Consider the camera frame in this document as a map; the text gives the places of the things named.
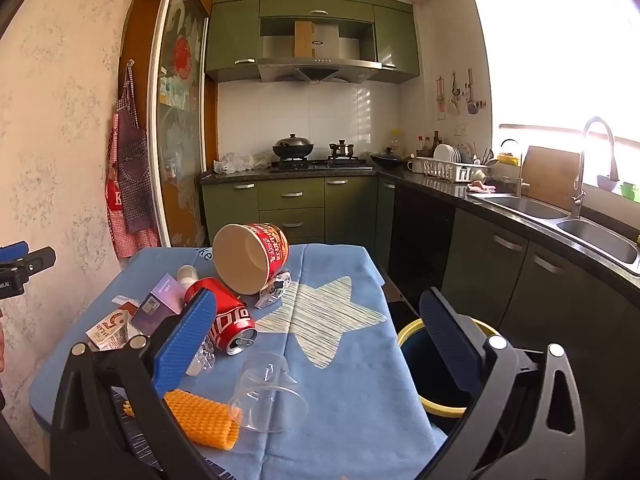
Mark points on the grey sponge holder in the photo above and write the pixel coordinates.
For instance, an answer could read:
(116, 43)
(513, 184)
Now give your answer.
(607, 183)

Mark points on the red soda can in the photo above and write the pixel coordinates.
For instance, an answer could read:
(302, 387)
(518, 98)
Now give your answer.
(230, 317)

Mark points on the white wrapper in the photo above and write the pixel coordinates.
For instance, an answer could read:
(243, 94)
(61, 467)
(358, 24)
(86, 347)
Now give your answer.
(275, 287)

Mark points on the white mug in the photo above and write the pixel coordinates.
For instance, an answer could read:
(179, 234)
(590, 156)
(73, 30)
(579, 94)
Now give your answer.
(414, 165)

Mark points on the green plastic container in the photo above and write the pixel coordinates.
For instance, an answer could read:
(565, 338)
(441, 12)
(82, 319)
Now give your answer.
(628, 191)

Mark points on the yellow rimmed blue waste bin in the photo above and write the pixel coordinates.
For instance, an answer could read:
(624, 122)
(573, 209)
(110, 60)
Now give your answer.
(420, 365)

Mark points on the purple cardboard box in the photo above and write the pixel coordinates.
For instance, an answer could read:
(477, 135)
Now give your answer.
(160, 305)

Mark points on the red and white carton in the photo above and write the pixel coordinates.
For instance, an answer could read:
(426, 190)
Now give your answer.
(110, 330)

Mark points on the gas stove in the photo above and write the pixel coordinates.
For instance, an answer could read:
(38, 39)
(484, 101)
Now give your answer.
(320, 164)

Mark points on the red instant noodle paper bowl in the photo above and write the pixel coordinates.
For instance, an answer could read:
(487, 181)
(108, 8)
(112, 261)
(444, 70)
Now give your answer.
(240, 260)

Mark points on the hanging grey spatula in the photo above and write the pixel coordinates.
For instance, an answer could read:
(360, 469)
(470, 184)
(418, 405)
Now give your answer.
(472, 106)

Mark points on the black wok with lid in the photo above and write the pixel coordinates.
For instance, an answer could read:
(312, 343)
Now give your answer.
(292, 149)

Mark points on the black kitchen countertop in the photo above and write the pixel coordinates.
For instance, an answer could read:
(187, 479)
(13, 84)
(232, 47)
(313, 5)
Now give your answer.
(435, 185)

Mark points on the clear plastic cup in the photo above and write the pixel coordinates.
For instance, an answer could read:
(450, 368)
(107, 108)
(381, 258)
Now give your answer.
(270, 400)

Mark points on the clear plastic bottle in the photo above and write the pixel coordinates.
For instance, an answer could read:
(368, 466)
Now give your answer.
(202, 357)

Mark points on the clear plastic bag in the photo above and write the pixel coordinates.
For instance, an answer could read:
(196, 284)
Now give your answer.
(240, 162)

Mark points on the pink cloth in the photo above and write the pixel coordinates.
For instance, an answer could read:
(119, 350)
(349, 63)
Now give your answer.
(481, 188)

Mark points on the orange textured sponge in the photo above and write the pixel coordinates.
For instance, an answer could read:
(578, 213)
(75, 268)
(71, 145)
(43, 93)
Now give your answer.
(205, 417)

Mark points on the small white bottle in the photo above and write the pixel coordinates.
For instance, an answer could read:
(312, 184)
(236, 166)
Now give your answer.
(187, 272)

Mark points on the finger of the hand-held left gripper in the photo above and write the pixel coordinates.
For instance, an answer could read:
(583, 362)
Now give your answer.
(14, 251)
(41, 258)

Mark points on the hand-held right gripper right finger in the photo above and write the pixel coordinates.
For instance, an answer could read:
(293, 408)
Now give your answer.
(447, 345)

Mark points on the hanging red strip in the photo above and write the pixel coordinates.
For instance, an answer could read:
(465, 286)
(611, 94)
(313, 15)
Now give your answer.
(440, 102)

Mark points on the white plate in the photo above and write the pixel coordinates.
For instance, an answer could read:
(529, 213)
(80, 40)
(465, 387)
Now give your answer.
(442, 152)

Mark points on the tall steel faucet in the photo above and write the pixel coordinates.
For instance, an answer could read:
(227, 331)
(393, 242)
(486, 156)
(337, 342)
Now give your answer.
(580, 180)

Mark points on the purple checked apron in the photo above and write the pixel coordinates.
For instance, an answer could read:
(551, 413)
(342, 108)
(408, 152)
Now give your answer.
(132, 180)

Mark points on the white dish rack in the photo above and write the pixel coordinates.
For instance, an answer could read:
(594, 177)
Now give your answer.
(445, 169)

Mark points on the sliding glass door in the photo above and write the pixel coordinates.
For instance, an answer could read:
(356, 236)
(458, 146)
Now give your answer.
(175, 125)

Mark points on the steel double sink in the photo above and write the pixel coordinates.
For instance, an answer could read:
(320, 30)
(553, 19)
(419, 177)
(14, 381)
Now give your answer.
(595, 237)

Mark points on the red checked apron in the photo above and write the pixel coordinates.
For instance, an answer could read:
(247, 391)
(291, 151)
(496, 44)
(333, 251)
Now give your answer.
(117, 230)

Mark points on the green base cabinets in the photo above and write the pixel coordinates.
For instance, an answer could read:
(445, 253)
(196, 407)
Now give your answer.
(290, 195)

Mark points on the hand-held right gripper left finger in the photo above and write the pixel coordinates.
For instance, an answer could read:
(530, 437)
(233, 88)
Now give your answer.
(186, 345)

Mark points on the blue star tablecloth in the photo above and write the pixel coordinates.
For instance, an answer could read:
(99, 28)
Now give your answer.
(340, 385)

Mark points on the hanging white ladle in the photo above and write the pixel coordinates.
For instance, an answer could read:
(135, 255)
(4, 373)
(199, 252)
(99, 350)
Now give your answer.
(452, 105)

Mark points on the yellow basket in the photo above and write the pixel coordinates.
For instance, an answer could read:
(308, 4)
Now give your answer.
(507, 159)

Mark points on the condiment bottles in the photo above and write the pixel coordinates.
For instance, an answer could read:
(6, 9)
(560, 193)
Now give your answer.
(430, 145)

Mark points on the steel range hood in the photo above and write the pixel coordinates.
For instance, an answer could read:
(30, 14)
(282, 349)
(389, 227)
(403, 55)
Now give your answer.
(320, 67)

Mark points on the wooden cutting board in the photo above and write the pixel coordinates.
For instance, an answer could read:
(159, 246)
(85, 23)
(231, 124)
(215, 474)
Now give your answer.
(550, 172)

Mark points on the green wall cabinets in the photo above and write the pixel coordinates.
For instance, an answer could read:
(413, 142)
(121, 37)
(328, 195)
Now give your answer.
(230, 35)

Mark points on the small steel faucet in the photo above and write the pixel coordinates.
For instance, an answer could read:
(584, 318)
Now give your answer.
(520, 175)

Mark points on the black pan with lid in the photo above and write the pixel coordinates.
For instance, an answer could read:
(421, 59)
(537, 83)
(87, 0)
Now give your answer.
(386, 159)

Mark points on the window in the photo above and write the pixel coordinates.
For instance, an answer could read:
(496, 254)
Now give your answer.
(560, 45)

